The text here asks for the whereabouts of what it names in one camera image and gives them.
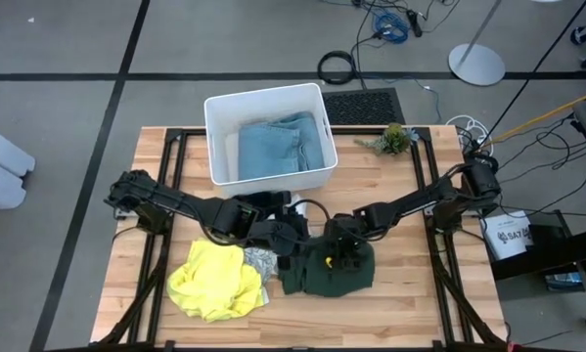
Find black power strip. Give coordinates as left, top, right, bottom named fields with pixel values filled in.
left=405, top=8, right=425, bottom=39

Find white perforated laundry basket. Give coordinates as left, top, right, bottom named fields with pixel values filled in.
left=203, top=82, right=339, bottom=198

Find blue denim jeans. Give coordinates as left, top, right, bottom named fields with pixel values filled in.
left=237, top=110, right=326, bottom=181

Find thin black pole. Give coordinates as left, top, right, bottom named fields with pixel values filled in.
left=482, top=0, right=586, bottom=143

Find white black-lined patterned garment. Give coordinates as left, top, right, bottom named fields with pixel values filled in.
left=243, top=245, right=280, bottom=289

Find coiled blue cable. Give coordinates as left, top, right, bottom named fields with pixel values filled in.
left=372, top=10, right=411, bottom=46

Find coiled black cable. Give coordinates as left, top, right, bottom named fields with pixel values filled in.
left=316, top=50, right=358, bottom=86

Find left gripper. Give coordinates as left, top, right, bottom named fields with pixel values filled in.
left=260, top=217, right=316, bottom=272

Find plain white garment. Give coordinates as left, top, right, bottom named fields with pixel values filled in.
left=290, top=194, right=309, bottom=219

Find grey round-base stand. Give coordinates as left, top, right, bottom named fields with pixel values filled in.
left=447, top=0, right=508, bottom=88

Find small potted succulent plant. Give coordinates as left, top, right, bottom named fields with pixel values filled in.
left=354, top=122, right=421, bottom=156

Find white labelled box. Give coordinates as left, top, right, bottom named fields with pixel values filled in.
left=481, top=209, right=536, bottom=261

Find long yellow bar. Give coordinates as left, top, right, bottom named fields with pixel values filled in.
left=480, top=89, right=586, bottom=148

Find black garment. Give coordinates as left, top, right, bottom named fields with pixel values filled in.
left=233, top=190, right=293, bottom=216

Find blue packet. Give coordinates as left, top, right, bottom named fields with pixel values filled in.
left=546, top=272, right=583, bottom=290

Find yellow garment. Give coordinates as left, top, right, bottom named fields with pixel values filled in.
left=166, top=238, right=268, bottom=324

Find light grey padded object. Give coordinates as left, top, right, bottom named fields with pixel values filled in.
left=0, top=119, right=37, bottom=210

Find black equipment cart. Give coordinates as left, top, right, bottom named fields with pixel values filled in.
left=487, top=209, right=586, bottom=338

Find black floor mat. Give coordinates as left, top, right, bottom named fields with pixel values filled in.
left=320, top=87, right=407, bottom=127

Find coiled white cable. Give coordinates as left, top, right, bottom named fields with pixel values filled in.
left=444, top=114, right=493, bottom=154

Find dark green buttoned garment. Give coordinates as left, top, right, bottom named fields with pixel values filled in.
left=277, top=234, right=376, bottom=298

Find black aluminium table frame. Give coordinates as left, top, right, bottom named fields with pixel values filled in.
left=91, top=125, right=510, bottom=352

